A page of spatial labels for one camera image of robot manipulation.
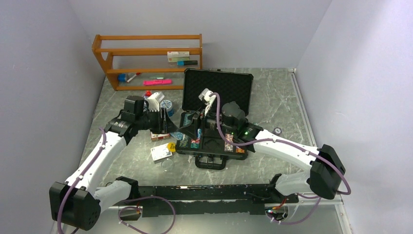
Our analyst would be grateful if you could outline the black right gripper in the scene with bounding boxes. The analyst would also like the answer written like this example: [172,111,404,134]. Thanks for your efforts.
[179,103,236,140]

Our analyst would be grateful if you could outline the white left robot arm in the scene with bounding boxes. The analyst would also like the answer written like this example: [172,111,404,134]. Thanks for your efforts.
[49,92,178,234]

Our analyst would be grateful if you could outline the red playing card deck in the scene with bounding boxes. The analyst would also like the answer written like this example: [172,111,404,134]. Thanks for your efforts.
[150,132,170,142]

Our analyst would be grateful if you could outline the yellow dealer button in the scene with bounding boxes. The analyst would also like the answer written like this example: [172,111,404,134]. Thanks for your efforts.
[167,142,176,152]

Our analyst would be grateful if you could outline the light blue poker chip stack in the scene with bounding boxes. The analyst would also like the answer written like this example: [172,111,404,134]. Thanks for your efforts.
[170,132,185,140]

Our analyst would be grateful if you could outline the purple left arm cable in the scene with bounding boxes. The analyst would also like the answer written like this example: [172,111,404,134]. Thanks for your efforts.
[56,126,176,234]

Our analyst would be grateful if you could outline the blue playing card deck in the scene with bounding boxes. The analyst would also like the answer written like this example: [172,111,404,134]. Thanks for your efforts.
[150,144,173,161]

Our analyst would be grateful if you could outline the blue white lidded jar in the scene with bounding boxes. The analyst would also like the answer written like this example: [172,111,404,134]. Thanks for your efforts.
[160,100,175,117]

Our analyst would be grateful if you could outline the teal green poker chip stack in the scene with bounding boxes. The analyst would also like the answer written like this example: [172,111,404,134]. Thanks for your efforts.
[181,113,192,127]

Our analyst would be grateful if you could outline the clear round plastic disc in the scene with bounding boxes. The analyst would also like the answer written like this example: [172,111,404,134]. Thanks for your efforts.
[161,158,174,172]

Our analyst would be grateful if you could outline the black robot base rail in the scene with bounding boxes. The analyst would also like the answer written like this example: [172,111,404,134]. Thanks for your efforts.
[106,183,299,217]

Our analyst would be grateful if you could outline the white red box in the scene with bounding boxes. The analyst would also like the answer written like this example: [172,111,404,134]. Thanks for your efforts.
[167,51,190,59]

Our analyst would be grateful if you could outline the red white marker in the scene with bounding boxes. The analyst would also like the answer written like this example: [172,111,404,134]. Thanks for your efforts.
[126,73,141,83]

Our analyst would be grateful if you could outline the blue capped small bottle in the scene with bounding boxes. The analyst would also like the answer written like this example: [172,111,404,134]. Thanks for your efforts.
[117,73,129,82]

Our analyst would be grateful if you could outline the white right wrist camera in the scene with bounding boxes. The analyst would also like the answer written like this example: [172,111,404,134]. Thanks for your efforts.
[198,88,213,103]

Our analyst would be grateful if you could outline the black poker set case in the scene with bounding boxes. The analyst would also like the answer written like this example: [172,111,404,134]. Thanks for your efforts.
[176,68,258,170]

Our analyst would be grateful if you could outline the red white chip stack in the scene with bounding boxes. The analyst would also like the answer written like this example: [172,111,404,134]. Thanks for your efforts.
[191,139,200,145]

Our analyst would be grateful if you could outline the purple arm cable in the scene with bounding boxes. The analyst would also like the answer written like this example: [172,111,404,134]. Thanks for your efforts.
[210,93,352,225]
[56,126,176,234]

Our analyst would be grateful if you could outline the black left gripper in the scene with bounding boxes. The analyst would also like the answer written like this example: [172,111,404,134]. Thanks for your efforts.
[135,107,178,134]

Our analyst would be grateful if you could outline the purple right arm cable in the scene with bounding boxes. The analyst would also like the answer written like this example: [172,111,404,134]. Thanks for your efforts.
[210,93,352,225]

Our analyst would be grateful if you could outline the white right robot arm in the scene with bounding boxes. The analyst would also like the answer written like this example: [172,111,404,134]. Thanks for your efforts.
[177,102,345,202]

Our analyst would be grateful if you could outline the pink highlighter marker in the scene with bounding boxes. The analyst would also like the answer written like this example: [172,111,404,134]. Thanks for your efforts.
[143,79,172,86]

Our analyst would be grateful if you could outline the yellow blue poker chip stack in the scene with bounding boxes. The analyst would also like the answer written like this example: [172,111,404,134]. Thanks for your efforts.
[179,135,191,148]

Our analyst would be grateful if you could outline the dark round token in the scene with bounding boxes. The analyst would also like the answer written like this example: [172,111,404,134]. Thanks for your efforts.
[273,127,282,135]

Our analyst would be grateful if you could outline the teal marker pen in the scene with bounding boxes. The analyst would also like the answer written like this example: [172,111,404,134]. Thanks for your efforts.
[177,60,198,66]

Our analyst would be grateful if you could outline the orange wooden shelf rack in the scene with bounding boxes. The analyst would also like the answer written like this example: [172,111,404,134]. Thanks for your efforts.
[92,34,203,91]

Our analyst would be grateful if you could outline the pink white chip stack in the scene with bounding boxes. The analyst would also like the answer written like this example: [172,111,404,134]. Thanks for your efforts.
[224,134,234,152]

